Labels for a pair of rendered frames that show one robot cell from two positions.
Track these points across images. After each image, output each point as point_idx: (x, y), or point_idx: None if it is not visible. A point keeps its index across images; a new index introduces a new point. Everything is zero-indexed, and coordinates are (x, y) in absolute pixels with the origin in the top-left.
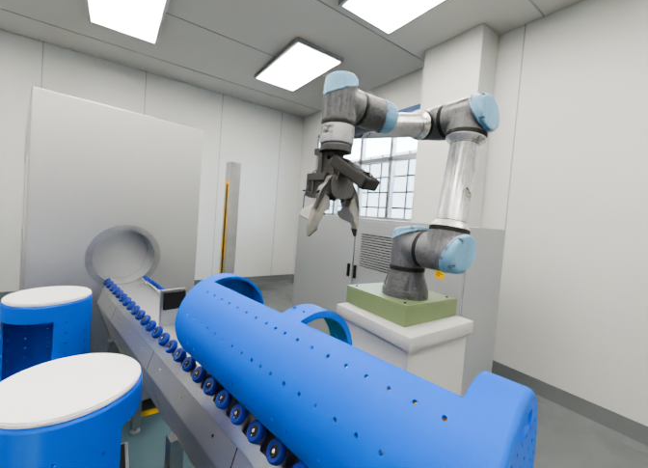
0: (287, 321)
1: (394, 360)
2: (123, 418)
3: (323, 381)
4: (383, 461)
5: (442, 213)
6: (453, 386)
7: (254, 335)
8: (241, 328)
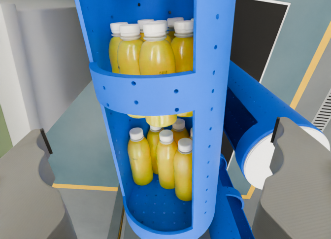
0: (202, 87)
1: (29, 32)
2: (259, 125)
3: None
4: None
5: None
6: None
7: (221, 106)
8: (219, 128)
